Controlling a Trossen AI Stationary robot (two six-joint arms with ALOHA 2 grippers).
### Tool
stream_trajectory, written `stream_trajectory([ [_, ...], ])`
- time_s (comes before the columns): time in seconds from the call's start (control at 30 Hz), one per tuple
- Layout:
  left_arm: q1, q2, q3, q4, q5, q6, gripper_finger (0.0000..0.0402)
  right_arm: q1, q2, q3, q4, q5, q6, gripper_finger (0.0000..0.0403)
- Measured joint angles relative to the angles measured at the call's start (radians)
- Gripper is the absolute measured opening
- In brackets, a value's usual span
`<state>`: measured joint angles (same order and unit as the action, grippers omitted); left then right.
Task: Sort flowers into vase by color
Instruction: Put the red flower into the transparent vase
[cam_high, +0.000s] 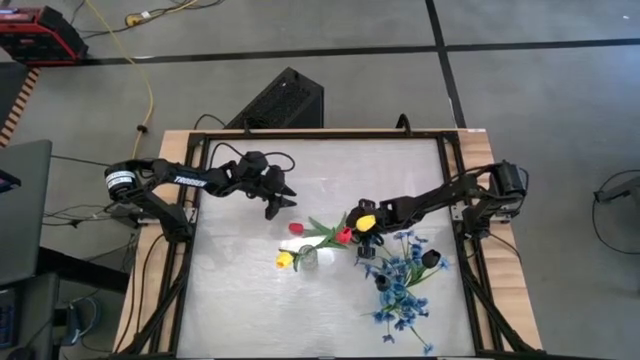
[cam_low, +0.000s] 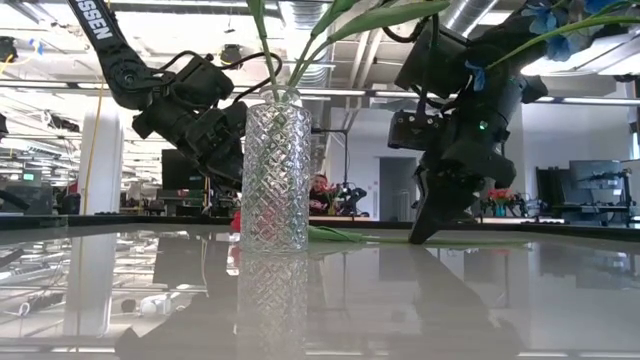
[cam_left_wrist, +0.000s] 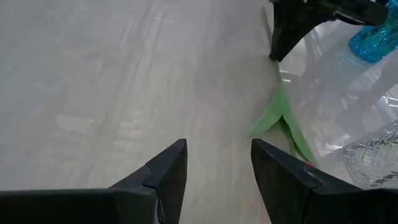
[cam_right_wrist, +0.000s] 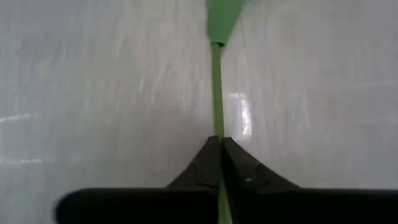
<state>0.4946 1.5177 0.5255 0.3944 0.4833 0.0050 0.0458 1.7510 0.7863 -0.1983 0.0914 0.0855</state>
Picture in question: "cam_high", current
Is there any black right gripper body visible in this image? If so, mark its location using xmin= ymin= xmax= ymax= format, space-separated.
xmin=347 ymin=198 xmax=390 ymax=236

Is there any blue artificial flower bunch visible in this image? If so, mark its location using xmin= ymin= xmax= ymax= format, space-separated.
xmin=354 ymin=228 xmax=452 ymax=294
xmin=360 ymin=292 xmax=436 ymax=357

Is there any black stand foot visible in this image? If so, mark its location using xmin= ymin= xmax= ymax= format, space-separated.
xmin=593 ymin=173 xmax=640 ymax=205

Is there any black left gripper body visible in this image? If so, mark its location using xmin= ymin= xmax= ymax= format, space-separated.
xmin=247 ymin=165 xmax=287 ymax=201

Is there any black table frame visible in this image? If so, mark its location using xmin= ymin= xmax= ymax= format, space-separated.
xmin=112 ymin=128 xmax=551 ymax=360

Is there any black keyboard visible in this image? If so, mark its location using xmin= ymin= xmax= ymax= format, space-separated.
xmin=0 ymin=287 xmax=21 ymax=351

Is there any red and black case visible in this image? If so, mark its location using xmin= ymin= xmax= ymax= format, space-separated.
xmin=0 ymin=4 xmax=90 ymax=68

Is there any black floor mat striped edge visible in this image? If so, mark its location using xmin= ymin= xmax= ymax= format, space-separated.
xmin=0 ymin=62 xmax=41 ymax=149

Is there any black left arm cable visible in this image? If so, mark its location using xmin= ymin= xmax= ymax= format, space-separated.
xmin=207 ymin=141 xmax=297 ymax=174

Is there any yellow tulip with green stem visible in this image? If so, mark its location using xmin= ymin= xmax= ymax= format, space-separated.
xmin=354 ymin=213 xmax=378 ymax=234
xmin=275 ymin=248 xmax=307 ymax=274

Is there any yellow extension cable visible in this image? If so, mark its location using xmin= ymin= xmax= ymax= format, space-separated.
xmin=83 ymin=0 xmax=200 ymax=161

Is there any black computer tower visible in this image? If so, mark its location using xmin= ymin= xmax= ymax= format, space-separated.
xmin=223 ymin=66 xmax=325 ymax=130

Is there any clear glass vase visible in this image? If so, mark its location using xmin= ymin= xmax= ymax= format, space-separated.
xmin=298 ymin=244 xmax=320 ymax=272

